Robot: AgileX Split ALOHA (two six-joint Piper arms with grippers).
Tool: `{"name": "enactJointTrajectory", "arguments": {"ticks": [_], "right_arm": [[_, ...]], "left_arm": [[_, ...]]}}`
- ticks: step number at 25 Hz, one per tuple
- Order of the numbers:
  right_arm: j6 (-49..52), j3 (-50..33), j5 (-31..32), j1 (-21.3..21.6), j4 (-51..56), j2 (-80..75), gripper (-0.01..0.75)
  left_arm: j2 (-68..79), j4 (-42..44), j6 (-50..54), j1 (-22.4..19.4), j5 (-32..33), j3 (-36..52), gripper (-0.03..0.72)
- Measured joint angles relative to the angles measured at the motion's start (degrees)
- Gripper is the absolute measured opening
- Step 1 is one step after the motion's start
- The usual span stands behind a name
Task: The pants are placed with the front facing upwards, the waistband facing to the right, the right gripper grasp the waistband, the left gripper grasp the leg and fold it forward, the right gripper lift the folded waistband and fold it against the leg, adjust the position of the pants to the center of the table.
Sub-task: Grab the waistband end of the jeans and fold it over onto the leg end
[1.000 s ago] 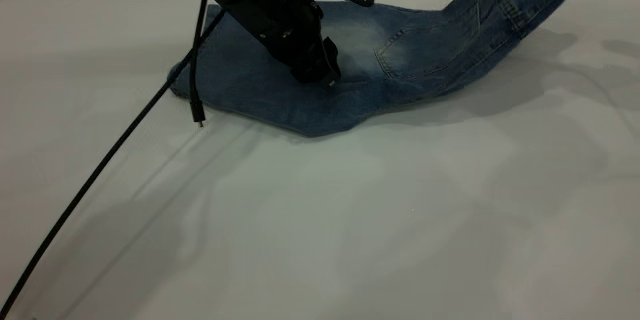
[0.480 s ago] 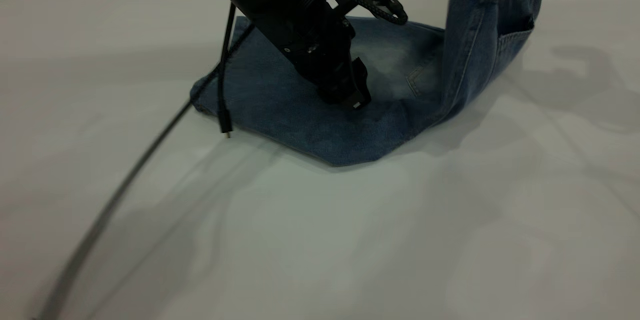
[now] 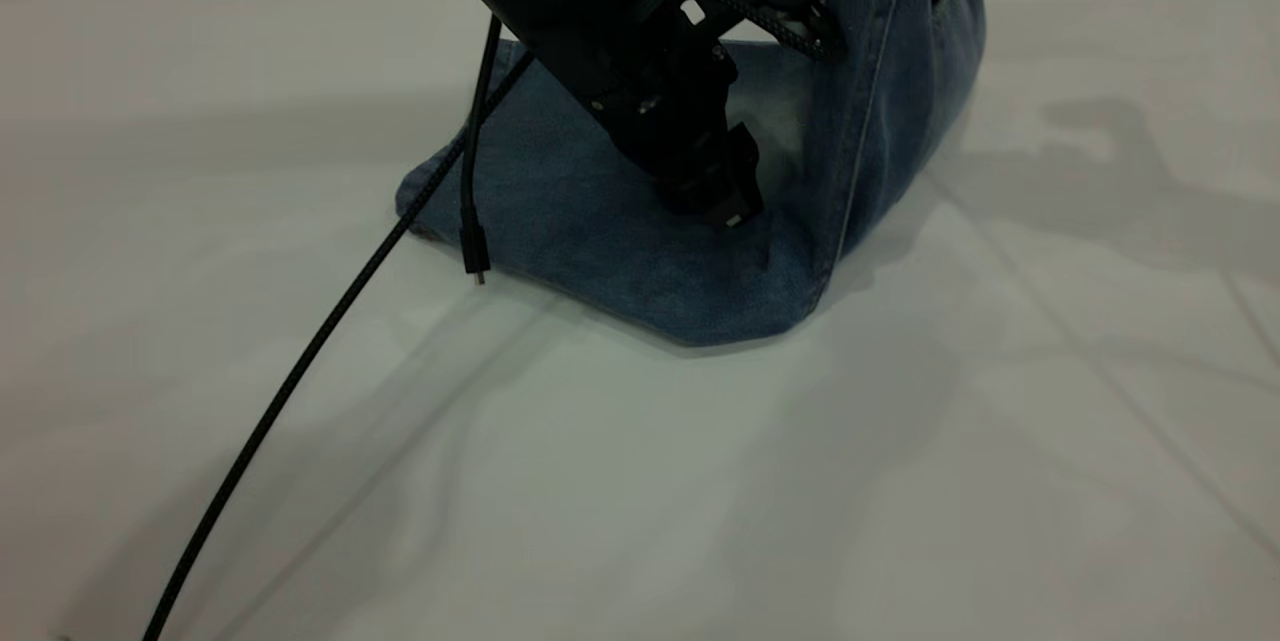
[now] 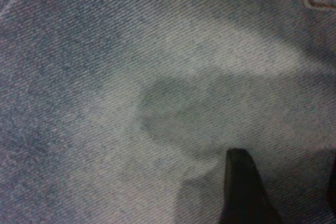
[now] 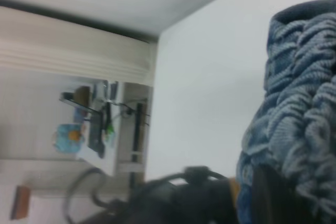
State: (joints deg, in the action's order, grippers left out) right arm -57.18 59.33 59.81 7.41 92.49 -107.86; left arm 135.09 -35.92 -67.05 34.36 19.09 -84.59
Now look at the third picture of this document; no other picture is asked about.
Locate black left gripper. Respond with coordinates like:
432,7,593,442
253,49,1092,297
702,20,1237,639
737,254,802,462
590,31,766,229

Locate blue denim pants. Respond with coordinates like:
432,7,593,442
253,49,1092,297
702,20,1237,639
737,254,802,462
395,0,988,349

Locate short black cable with plug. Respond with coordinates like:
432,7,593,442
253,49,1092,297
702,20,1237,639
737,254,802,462
458,13,503,286

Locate long black braided cable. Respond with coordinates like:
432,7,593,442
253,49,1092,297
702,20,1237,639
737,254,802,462
143,51,536,641

